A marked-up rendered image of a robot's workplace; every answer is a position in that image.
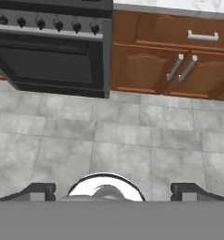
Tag black stove knob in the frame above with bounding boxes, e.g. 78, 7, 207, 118
35, 18, 47, 31
71, 21, 82, 35
89, 22, 101, 37
52, 19, 65, 33
16, 16, 27, 29
0, 14, 9, 26

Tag brown wooden drawer front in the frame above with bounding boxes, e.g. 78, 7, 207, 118
112, 8, 224, 53

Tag brown wooden cupboard door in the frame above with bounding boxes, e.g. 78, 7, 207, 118
111, 42, 192, 96
165, 50, 224, 102

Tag black oven door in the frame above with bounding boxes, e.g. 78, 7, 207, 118
0, 32, 106, 98

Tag white and black round object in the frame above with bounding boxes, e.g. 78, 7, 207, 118
59, 172, 146, 203

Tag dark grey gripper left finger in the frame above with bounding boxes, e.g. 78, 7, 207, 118
0, 182, 57, 203

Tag black and grey stove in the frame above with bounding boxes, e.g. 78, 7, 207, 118
0, 0, 114, 99

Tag silver drawer handle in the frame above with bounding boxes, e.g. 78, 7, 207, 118
187, 29, 219, 43

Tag silver cupboard door handle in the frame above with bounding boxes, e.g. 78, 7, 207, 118
165, 53, 185, 83
177, 54, 199, 83

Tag grey oven door handle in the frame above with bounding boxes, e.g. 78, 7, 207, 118
0, 23, 104, 42

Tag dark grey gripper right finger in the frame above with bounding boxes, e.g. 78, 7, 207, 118
170, 182, 224, 203

